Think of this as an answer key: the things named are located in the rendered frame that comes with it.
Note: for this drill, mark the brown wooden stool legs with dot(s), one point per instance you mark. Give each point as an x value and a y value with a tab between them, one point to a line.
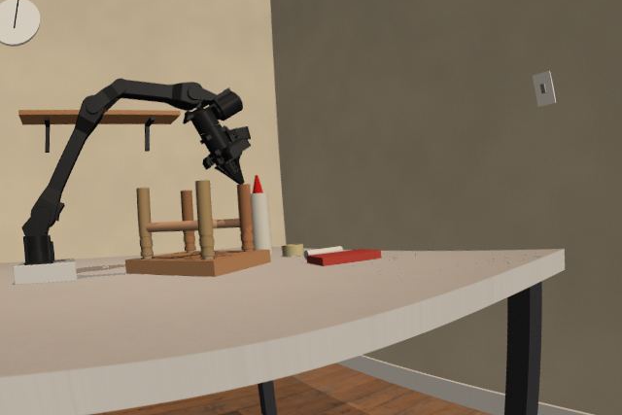
204	223

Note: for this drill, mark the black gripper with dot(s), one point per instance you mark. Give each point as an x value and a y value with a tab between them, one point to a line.
217	142

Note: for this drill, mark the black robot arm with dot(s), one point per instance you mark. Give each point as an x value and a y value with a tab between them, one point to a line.
38	249

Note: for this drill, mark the brown wooden stool seat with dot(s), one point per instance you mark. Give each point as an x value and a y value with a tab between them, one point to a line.
186	266

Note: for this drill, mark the flat red rectangular block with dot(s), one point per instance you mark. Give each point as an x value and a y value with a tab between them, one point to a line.
343	257

